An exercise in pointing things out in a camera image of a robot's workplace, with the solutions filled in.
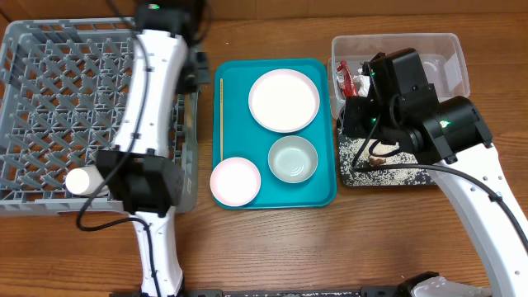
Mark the wooden chopstick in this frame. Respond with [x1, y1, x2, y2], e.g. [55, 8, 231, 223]
[219, 78, 224, 161]

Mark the red snack wrapper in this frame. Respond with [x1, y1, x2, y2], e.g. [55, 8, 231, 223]
[337, 60, 358, 97]

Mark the white rice pile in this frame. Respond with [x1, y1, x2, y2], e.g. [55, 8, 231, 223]
[337, 132, 434, 186]

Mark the brown food piece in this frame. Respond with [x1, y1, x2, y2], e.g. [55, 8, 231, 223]
[368, 155, 386, 167]

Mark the grey bowl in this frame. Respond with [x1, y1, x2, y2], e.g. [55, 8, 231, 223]
[268, 135, 318, 184]

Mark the white paper cup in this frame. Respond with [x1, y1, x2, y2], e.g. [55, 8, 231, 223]
[65, 165, 104, 196]

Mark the white tissue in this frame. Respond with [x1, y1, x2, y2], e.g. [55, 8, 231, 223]
[352, 69, 370, 97]

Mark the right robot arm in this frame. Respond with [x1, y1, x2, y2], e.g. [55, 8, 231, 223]
[340, 48, 527, 296]

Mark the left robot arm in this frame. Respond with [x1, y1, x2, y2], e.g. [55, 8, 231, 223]
[96, 1, 211, 296]

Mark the black tray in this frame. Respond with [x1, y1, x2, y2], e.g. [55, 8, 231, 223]
[336, 119, 438, 189]

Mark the white round plate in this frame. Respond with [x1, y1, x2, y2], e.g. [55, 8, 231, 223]
[248, 68, 320, 134]

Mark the teal serving tray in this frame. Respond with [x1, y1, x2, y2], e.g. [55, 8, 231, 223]
[212, 59, 337, 210]

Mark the clear plastic bin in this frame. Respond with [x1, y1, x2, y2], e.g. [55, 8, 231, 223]
[328, 33, 470, 119]

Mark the pink-white small bowl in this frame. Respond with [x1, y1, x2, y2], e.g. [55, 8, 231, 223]
[210, 157, 262, 207]

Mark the grey dish rack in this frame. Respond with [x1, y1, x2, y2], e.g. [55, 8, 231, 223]
[0, 15, 204, 218]

